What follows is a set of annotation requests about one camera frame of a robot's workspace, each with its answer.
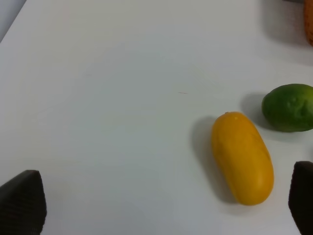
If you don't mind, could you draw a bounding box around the green lemon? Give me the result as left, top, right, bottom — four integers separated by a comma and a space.
262, 84, 313, 132

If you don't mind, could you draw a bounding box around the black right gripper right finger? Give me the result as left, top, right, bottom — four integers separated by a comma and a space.
288, 161, 313, 235

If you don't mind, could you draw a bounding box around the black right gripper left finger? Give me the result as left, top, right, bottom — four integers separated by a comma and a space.
0, 170, 47, 235

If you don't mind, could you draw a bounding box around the orange woven basket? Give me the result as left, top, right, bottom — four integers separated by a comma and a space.
304, 0, 313, 46

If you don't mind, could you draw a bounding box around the yellow mango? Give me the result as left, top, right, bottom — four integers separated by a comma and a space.
211, 112, 274, 206

